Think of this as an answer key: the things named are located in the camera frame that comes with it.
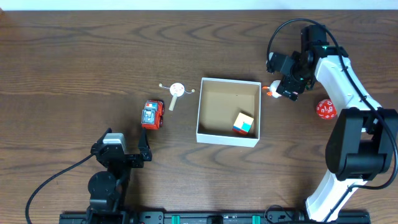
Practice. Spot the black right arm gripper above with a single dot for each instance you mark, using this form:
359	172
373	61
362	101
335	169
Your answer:
286	81

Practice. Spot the red polyhedral die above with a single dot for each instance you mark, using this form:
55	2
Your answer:
326	110

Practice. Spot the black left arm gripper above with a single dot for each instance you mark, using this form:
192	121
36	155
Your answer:
123	158

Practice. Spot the red toy fire truck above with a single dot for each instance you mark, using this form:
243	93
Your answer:
152	114

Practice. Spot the colourful puzzle cube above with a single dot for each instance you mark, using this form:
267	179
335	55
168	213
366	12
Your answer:
242	124

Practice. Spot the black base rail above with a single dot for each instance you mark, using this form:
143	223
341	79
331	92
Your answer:
217	217

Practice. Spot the wooden pig rattle drum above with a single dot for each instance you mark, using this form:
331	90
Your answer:
176	90

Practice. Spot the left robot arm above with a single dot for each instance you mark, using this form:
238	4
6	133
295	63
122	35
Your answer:
108	188

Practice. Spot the white toy duck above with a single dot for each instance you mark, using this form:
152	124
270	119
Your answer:
272	89

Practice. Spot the white cardboard box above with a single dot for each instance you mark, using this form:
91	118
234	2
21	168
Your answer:
220	103

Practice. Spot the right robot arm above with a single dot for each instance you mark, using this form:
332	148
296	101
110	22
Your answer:
362	143

